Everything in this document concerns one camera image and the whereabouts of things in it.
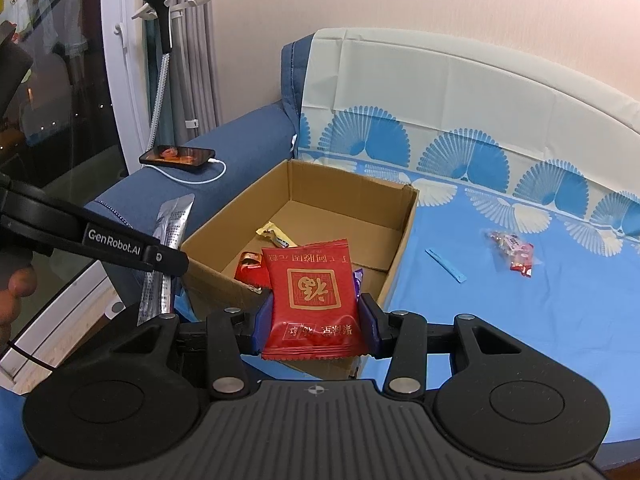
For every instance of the black smartphone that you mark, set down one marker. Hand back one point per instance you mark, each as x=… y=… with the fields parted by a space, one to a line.
x=175 y=156

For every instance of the cream wafer bar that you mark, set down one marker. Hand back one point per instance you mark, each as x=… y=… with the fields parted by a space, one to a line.
x=272 y=234

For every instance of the person's left hand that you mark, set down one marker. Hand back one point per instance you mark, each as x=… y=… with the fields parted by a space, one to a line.
x=12 y=290

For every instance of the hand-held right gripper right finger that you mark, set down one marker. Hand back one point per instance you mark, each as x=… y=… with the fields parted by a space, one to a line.
x=371 y=330

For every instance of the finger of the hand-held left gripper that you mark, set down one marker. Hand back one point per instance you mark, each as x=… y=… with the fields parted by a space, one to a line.
x=120 y=249

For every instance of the purple snack bar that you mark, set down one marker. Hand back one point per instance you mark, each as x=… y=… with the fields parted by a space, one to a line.
x=357 y=282

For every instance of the red black snack packet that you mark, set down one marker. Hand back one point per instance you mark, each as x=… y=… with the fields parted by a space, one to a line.
x=252 y=272

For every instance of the blue strip packet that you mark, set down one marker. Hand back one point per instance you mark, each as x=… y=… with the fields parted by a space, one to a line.
x=445 y=265

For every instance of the silver stick packet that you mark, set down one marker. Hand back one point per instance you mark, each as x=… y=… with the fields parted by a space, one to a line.
x=172 y=220

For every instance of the red square snack packet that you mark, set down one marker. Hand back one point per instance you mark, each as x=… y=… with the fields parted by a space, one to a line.
x=312 y=300

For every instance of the grey curtain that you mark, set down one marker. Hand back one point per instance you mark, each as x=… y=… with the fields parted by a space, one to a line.
x=200 y=60

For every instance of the blue fabric sofa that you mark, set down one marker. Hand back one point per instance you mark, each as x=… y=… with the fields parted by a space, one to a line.
x=235 y=145

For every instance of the clear candy bag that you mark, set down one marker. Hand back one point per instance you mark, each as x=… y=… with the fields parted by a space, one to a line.
x=515 y=255

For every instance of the cardboard box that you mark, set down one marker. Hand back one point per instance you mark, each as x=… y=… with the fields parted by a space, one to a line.
x=340 y=210

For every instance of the white door frame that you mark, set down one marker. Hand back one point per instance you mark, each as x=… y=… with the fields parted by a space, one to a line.
x=120 y=85

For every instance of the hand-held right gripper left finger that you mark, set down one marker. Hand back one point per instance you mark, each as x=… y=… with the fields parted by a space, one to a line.
x=261 y=330

